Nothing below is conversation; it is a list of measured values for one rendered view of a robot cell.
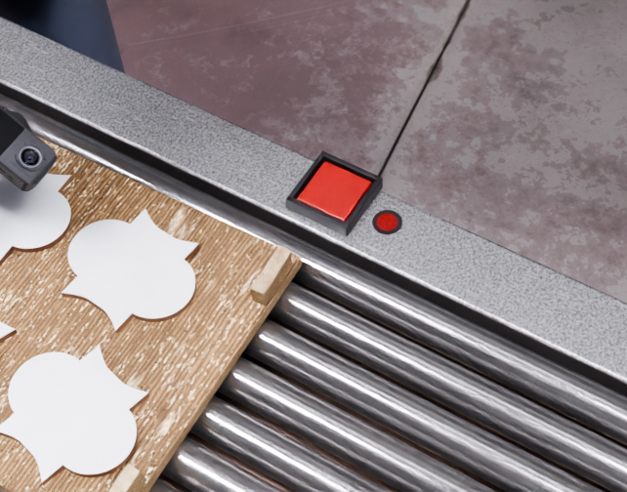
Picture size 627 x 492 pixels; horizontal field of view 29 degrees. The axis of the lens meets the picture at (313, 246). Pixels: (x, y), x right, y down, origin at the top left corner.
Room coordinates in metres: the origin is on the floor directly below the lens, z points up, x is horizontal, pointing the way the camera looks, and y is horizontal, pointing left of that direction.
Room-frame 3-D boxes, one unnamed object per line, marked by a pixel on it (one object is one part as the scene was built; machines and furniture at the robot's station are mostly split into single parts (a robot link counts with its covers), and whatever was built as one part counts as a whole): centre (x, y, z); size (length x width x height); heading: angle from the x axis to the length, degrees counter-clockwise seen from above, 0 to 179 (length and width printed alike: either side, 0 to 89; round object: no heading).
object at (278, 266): (0.66, 0.04, 0.95); 0.06 x 0.02 x 0.03; 146
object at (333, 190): (0.78, -0.03, 0.92); 0.06 x 0.06 x 0.01; 55
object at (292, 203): (0.78, -0.03, 0.92); 0.08 x 0.08 x 0.02; 55
